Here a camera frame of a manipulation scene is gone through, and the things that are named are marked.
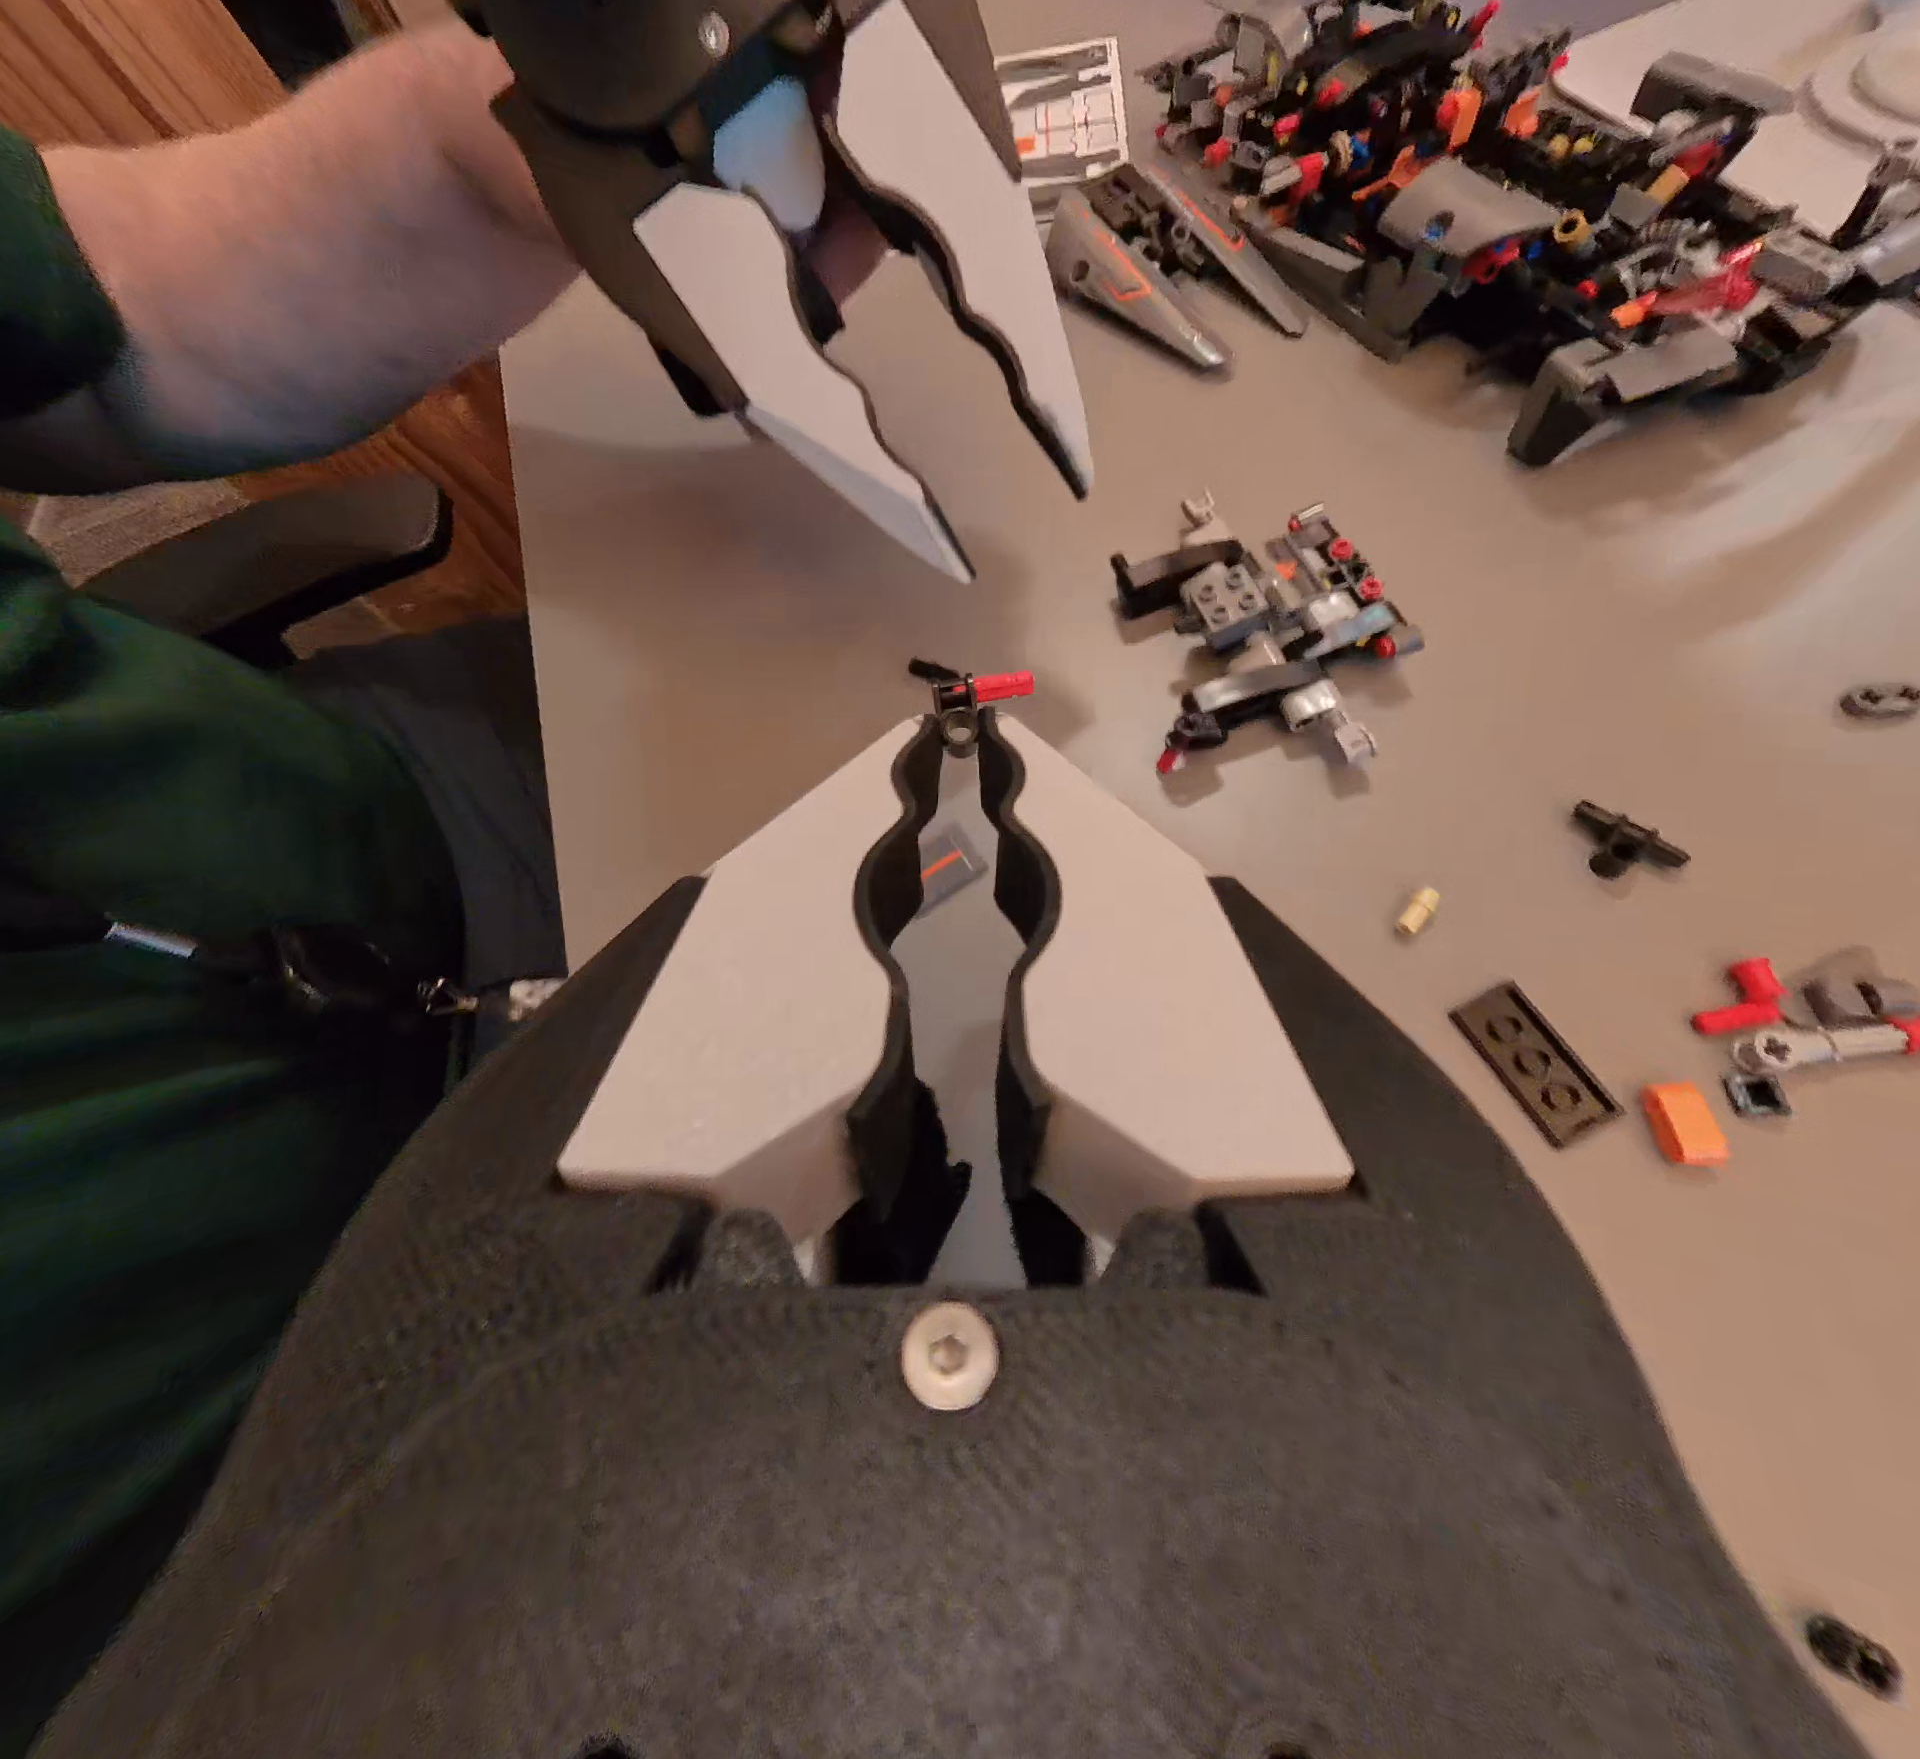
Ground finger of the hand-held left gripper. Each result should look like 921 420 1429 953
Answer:
818 0 1094 501
634 181 976 588

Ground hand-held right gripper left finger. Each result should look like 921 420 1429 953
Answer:
559 716 963 1290

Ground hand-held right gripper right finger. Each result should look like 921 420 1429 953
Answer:
974 716 1355 1290

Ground small black lego piece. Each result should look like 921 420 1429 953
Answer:
908 656 995 756

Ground black grey lego subassembly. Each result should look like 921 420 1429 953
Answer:
1110 490 1429 778

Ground lego car chassis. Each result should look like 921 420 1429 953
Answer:
1139 0 1920 470

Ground grey lego wing assembly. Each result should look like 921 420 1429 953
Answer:
1046 161 1315 373

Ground dark lego tile red stripe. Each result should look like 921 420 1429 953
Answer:
916 822 995 914

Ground black lego plate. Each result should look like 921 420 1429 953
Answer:
1446 982 1625 1150

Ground black lego pin connector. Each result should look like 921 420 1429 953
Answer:
1569 799 1694 879

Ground scattered lego pieces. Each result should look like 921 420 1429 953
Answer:
1641 941 1920 1700

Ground person's left hand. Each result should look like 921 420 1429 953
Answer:
388 27 583 340

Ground white sticker sheet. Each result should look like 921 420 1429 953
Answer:
992 34 1130 194

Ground person's blue jeans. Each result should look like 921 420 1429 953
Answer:
284 619 569 1041

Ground black chair armrest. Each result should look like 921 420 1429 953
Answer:
91 470 456 666

